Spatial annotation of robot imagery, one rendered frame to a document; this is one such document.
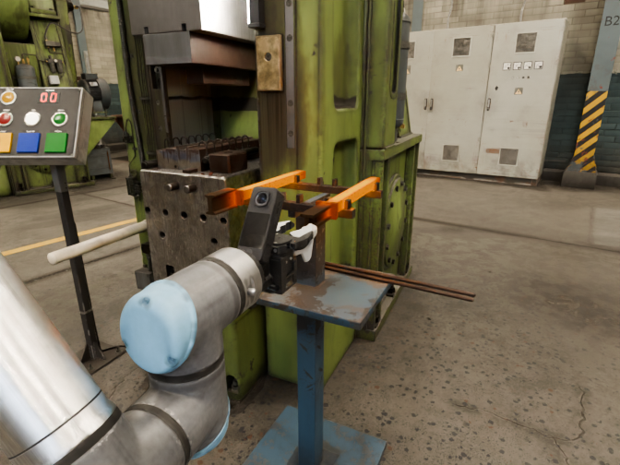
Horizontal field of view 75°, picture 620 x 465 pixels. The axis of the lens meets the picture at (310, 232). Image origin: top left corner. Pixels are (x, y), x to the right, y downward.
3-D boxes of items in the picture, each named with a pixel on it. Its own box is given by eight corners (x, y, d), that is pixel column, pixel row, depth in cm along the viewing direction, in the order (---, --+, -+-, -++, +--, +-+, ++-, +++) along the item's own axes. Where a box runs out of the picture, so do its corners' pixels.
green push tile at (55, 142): (64, 151, 145) (66, 132, 147) (43, 152, 145) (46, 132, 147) (67, 153, 147) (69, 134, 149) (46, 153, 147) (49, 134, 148)
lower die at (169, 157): (201, 172, 143) (198, 147, 140) (158, 167, 151) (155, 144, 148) (262, 156, 179) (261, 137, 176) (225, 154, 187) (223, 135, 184)
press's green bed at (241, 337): (240, 405, 161) (232, 300, 146) (167, 379, 176) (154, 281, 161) (300, 335, 209) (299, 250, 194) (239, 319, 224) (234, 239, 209)
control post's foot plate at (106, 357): (89, 377, 177) (86, 360, 174) (56, 364, 186) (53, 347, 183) (129, 351, 196) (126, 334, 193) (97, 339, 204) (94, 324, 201)
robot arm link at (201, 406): (128, 467, 48) (112, 379, 44) (184, 400, 58) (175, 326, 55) (196, 489, 45) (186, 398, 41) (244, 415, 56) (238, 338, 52)
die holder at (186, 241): (232, 300, 146) (224, 177, 132) (153, 281, 161) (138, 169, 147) (300, 250, 194) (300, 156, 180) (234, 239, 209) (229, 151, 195)
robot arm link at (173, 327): (118, 368, 46) (104, 289, 43) (193, 317, 57) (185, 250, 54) (183, 392, 42) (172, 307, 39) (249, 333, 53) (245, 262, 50)
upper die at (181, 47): (192, 63, 132) (189, 30, 129) (146, 65, 139) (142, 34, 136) (259, 70, 168) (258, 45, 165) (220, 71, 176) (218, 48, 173)
